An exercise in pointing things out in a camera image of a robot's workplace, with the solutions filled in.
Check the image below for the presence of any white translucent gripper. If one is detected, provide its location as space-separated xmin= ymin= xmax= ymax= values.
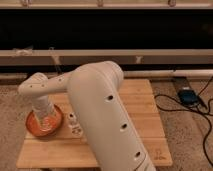
xmin=32 ymin=96 xmax=54 ymax=129

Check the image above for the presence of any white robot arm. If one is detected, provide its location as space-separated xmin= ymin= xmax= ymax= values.
xmin=18 ymin=61 xmax=156 ymax=171

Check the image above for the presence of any orange round bowl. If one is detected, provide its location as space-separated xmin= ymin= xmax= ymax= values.
xmin=25 ymin=105 xmax=63 ymax=137

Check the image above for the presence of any wooden board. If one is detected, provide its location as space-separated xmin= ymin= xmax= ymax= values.
xmin=16 ymin=79 xmax=173 ymax=169

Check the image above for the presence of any white horizontal rail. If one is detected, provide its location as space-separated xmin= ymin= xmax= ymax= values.
xmin=0 ymin=49 xmax=213 ymax=66

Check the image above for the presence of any black cable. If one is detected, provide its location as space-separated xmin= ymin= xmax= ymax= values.
xmin=153 ymin=75 xmax=213 ymax=168

